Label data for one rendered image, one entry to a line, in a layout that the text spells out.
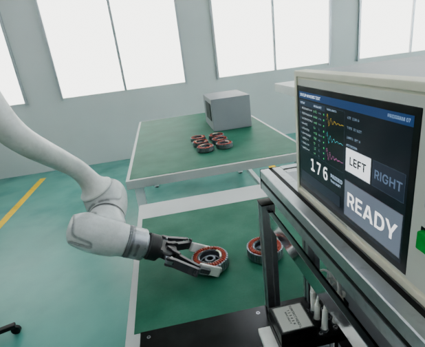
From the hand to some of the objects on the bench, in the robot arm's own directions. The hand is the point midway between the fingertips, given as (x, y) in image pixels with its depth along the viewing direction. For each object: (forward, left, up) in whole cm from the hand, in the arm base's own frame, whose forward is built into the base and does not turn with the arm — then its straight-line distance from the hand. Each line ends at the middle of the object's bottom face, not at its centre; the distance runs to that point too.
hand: (209, 259), depth 100 cm
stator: (+18, 0, -2) cm, 18 cm away
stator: (0, 0, -2) cm, 2 cm away
